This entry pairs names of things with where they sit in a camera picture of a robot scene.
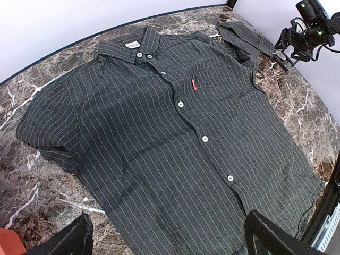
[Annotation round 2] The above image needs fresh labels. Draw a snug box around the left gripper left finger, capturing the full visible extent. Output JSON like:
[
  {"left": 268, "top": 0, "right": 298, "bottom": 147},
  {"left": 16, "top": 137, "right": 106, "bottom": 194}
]
[{"left": 26, "top": 213, "right": 94, "bottom": 255}]

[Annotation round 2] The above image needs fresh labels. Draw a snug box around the black brooch stand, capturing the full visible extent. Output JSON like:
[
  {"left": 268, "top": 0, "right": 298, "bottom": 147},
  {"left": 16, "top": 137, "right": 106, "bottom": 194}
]
[{"left": 273, "top": 52, "right": 289, "bottom": 72}]

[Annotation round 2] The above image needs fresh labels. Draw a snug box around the black front rail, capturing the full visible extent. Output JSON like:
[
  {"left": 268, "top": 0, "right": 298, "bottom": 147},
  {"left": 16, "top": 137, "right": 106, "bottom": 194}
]
[{"left": 301, "top": 172, "right": 339, "bottom": 245}]

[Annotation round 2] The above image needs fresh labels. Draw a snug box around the white slotted cable duct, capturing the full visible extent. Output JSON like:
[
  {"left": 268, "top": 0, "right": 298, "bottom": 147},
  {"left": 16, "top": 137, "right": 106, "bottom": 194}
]
[{"left": 311, "top": 202, "right": 339, "bottom": 252}]

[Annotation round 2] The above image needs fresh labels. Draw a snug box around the right black frame post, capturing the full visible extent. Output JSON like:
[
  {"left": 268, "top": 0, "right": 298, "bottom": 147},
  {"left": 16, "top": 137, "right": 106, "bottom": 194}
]
[{"left": 226, "top": 0, "right": 237, "bottom": 9}]

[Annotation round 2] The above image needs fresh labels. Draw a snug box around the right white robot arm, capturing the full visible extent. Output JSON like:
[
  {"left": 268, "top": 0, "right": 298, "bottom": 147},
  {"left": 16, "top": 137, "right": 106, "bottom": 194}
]
[{"left": 273, "top": 12, "right": 339, "bottom": 72}]

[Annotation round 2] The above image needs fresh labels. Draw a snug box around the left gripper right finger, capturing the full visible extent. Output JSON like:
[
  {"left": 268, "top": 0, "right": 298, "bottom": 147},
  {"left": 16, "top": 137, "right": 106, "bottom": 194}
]
[{"left": 244, "top": 210, "right": 324, "bottom": 254}]

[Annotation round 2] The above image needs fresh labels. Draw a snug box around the orange plastic bin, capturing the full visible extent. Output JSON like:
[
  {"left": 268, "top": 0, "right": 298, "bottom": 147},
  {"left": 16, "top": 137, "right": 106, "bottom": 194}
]
[{"left": 1, "top": 228, "right": 27, "bottom": 255}]

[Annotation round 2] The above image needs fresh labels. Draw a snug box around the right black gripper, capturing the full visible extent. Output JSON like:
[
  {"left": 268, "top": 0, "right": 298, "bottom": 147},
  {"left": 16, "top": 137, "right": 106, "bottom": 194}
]
[{"left": 274, "top": 28, "right": 313, "bottom": 66}]

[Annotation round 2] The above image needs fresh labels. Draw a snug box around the black pinstriped shirt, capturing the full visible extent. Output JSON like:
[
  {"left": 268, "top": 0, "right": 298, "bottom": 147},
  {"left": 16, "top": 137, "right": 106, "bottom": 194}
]
[{"left": 16, "top": 22, "right": 322, "bottom": 254}]

